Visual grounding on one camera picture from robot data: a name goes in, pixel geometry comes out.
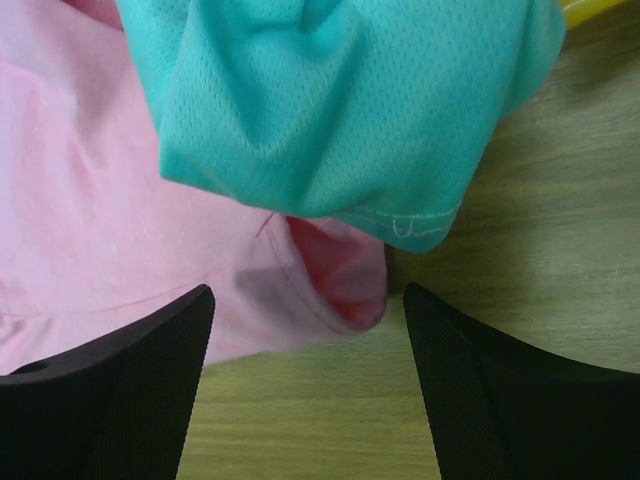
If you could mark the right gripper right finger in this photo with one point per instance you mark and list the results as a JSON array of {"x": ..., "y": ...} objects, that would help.
[{"x": 499, "y": 408}]

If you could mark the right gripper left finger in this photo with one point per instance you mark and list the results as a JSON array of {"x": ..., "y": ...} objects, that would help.
[{"x": 117, "y": 407}]

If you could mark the pink t shirt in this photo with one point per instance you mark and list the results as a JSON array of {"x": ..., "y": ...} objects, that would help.
[{"x": 93, "y": 239}]

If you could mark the teal t shirt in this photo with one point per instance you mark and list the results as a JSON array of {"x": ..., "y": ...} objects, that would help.
[{"x": 373, "y": 113}]

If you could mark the yellow plastic bin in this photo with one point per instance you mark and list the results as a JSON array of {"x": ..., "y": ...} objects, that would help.
[{"x": 576, "y": 12}]

